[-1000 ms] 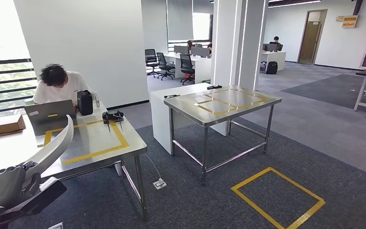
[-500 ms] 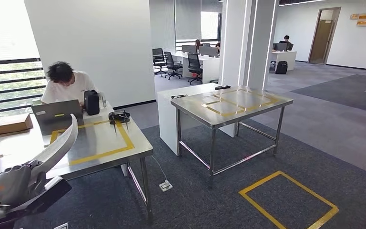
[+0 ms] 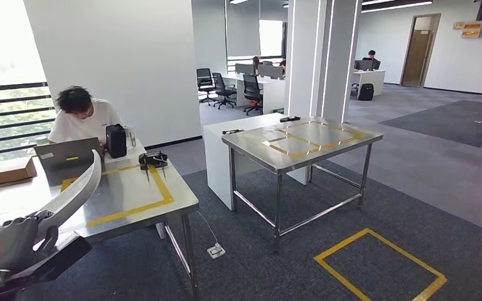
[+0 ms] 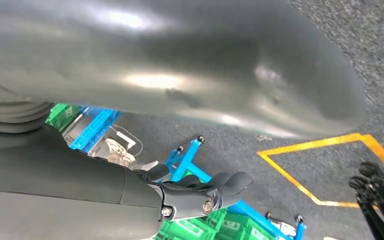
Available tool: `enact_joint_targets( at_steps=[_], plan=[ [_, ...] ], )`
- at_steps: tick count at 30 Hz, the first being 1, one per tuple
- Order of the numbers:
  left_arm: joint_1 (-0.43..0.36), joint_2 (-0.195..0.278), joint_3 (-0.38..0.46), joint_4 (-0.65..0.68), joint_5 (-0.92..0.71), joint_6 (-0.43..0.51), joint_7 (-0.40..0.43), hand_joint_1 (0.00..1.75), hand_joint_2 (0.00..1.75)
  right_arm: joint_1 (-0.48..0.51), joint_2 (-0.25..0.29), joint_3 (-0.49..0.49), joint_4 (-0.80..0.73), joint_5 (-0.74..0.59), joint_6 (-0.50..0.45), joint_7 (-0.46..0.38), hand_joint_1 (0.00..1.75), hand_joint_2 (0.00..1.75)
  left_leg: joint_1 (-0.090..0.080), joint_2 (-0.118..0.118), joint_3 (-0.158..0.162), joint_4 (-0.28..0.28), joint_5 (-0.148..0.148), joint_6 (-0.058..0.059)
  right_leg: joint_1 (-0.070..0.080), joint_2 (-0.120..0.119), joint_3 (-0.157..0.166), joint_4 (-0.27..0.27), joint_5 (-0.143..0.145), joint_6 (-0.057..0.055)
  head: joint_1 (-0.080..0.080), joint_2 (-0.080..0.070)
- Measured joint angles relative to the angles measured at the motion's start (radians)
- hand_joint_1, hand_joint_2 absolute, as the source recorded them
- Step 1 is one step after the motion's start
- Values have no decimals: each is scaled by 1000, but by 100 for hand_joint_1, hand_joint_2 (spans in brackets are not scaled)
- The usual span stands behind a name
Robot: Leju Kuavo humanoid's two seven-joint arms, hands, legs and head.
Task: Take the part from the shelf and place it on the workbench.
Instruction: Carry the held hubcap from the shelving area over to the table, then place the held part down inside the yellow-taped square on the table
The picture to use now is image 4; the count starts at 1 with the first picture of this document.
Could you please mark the green plastic crate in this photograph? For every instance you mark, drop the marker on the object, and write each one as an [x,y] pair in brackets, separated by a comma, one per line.
[192,228]
[245,230]
[62,116]

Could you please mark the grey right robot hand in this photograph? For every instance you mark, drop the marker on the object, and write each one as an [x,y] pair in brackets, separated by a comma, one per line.
[145,49]

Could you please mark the black folding stand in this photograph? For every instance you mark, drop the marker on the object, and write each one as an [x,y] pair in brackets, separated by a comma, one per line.
[377,198]

